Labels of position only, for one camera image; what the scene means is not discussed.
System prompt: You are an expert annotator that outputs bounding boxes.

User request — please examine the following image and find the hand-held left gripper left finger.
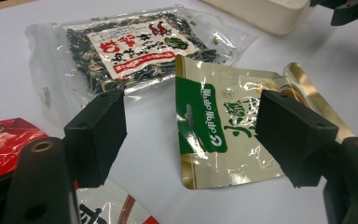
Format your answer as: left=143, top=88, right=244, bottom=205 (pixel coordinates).
left=63, top=88, right=128, bottom=189

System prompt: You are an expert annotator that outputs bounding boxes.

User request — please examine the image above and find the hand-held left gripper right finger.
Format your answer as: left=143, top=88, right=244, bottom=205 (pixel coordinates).
left=255, top=89, right=339, bottom=189

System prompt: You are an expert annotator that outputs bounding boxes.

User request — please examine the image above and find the red and white snack packet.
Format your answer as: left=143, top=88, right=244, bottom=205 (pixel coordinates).
left=0, top=117, right=161, bottom=224

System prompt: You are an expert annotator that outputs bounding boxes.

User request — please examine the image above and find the cream and green snack packet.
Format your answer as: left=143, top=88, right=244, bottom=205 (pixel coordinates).
left=174, top=54, right=355, bottom=190

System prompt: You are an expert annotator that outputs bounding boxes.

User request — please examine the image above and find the cream plastic container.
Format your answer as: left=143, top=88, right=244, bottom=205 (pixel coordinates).
left=200, top=0, right=316, bottom=35

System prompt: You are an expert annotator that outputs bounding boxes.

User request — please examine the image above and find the clear dried seaweed packet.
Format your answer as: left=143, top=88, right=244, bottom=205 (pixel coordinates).
left=24, top=3, right=260, bottom=125

